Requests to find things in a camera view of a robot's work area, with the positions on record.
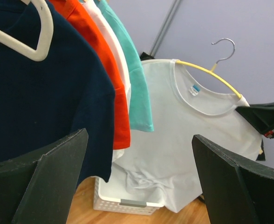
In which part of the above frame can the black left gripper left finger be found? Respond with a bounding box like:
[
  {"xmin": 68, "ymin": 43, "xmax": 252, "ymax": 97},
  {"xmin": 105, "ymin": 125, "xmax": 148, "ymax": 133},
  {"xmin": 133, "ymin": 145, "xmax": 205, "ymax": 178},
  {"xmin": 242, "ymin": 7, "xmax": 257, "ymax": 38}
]
[{"xmin": 0, "ymin": 129, "xmax": 88, "ymax": 224}]

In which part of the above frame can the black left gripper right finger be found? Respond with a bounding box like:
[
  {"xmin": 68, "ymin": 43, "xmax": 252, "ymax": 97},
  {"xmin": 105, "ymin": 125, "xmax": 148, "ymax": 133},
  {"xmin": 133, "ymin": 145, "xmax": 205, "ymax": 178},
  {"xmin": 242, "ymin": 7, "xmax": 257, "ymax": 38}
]
[{"xmin": 192, "ymin": 134, "xmax": 274, "ymax": 224}]

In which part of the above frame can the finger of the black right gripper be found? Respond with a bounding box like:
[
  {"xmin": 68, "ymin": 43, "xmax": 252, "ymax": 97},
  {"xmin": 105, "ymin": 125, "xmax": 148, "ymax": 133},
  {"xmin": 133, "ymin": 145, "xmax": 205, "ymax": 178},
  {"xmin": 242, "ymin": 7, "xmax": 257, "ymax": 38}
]
[{"xmin": 236, "ymin": 102, "xmax": 274, "ymax": 137}]

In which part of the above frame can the yellow hanger with metal hook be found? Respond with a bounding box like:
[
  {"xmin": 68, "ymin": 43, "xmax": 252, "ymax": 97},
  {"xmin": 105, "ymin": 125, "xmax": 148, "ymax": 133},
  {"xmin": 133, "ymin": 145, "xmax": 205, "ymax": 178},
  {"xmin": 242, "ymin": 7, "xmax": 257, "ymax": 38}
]
[{"xmin": 175, "ymin": 38, "xmax": 242, "ymax": 100}]

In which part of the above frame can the sheer white t shirt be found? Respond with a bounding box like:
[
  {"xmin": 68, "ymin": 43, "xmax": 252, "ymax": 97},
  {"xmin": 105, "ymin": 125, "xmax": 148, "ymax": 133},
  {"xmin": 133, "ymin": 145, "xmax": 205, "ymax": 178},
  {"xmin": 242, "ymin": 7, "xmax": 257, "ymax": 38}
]
[{"xmin": 116, "ymin": 59, "xmax": 262, "ymax": 212}]

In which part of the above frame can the white pink t shirt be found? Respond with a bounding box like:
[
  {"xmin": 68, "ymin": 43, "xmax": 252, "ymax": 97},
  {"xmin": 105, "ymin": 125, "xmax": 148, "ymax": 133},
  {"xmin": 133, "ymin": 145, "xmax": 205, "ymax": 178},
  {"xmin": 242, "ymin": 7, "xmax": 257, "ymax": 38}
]
[{"xmin": 82, "ymin": 0, "xmax": 130, "ymax": 161}]

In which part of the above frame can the navy blue t shirt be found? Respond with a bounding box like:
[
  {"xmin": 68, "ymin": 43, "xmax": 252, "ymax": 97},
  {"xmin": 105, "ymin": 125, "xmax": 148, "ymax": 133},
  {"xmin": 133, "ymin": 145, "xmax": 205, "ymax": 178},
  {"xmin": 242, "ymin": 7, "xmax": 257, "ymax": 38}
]
[{"xmin": 0, "ymin": 4, "xmax": 116, "ymax": 182}]

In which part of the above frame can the teal t shirt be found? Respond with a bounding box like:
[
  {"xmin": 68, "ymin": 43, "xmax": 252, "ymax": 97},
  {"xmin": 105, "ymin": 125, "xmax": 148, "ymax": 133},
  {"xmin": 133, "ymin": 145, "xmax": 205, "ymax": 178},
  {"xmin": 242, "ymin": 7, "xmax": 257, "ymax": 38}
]
[{"xmin": 95, "ymin": 0, "xmax": 154, "ymax": 132}]

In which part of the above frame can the cream hanger on navy shirt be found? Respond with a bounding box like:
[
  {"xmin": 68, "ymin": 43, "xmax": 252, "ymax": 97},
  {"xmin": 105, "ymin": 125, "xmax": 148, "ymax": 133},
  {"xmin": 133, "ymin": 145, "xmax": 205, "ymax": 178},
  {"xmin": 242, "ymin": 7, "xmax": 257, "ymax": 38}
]
[{"xmin": 0, "ymin": 0, "xmax": 54, "ymax": 62}]

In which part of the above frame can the orange t shirt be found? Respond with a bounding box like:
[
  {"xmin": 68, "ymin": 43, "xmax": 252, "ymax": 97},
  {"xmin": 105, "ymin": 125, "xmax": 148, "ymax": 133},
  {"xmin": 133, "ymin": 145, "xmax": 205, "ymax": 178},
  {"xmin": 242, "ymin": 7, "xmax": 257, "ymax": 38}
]
[{"xmin": 51, "ymin": 0, "xmax": 130, "ymax": 150}]

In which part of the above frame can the black floral blanket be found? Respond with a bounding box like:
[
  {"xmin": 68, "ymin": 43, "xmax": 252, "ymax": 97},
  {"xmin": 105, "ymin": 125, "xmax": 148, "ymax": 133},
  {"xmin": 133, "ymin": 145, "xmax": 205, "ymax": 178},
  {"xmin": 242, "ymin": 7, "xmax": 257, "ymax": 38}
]
[{"xmin": 140, "ymin": 52, "xmax": 266, "ymax": 161}]

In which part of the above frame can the white plastic basket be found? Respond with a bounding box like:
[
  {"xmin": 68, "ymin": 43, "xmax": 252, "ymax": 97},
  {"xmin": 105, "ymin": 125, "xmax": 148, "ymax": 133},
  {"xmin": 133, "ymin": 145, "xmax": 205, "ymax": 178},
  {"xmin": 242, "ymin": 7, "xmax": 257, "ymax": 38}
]
[{"xmin": 93, "ymin": 177, "xmax": 163, "ymax": 216}]

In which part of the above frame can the metal corner post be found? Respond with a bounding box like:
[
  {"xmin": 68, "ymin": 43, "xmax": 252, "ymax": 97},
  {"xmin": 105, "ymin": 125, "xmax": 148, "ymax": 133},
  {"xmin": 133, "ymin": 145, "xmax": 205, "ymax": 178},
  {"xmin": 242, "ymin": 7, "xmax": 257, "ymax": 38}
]
[{"xmin": 150, "ymin": 0, "xmax": 182, "ymax": 57}]

